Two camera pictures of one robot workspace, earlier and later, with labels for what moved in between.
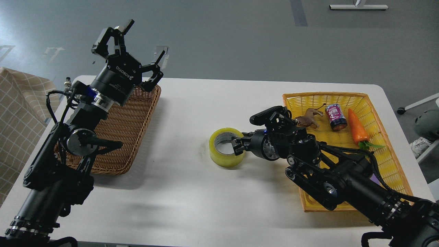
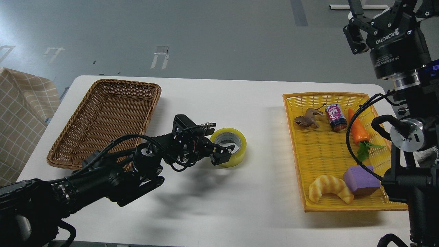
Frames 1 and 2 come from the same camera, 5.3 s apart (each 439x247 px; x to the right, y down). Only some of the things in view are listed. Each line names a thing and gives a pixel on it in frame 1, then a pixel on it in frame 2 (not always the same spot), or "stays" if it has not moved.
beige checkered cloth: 27,103 stays
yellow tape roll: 225,160 stays
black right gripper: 261,143 to 396,48
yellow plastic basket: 349,119 stays
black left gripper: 118,80 to 190,144
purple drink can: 337,120 stays
